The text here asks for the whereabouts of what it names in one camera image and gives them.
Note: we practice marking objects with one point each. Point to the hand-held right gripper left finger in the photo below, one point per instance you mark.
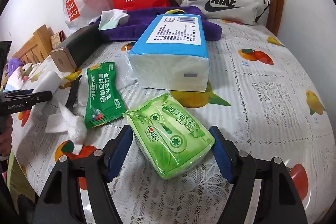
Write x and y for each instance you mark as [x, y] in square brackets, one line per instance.
[119, 154]

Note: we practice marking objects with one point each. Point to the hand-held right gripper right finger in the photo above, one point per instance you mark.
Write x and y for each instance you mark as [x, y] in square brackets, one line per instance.
[223, 154]

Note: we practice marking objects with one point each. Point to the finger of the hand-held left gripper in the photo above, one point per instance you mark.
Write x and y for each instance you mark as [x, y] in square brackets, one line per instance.
[36, 98]
[18, 92]

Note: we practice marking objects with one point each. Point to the white cloth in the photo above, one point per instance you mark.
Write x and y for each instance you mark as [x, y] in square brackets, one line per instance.
[47, 85]

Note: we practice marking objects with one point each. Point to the white tissue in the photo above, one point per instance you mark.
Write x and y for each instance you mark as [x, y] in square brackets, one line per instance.
[71, 127]

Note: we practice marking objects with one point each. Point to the green pocket tissue packet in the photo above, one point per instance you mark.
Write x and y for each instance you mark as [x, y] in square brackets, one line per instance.
[173, 134]

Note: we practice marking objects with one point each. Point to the dark green snack packet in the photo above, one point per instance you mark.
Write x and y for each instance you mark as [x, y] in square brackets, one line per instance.
[103, 95]

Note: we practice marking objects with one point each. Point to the mint green cloth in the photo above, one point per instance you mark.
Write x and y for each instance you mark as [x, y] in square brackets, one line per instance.
[111, 19]

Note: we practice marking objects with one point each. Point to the blue tissue pack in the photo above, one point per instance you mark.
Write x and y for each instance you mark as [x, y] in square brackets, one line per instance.
[173, 56]

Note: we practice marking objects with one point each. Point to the purple cloth basket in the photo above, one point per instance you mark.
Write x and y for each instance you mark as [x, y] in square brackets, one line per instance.
[162, 27]

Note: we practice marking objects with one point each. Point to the person's left hand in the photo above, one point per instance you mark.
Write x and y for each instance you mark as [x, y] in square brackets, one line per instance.
[5, 142]

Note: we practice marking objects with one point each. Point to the purple plush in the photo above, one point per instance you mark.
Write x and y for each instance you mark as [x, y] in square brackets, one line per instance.
[14, 65]

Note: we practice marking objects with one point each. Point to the dark flat object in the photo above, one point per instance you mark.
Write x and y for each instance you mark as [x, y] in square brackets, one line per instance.
[5, 64]

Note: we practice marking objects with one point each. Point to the wooden headboard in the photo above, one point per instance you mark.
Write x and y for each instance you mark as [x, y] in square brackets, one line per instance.
[36, 45]

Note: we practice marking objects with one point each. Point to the fruit printed tablecloth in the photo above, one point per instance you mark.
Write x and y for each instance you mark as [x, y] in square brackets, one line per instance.
[262, 108]

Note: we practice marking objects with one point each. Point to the patterned book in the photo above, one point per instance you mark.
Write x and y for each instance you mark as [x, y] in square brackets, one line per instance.
[57, 41]

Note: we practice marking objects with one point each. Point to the dark box with gold ends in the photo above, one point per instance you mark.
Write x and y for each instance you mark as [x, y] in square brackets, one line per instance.
[76, 50]

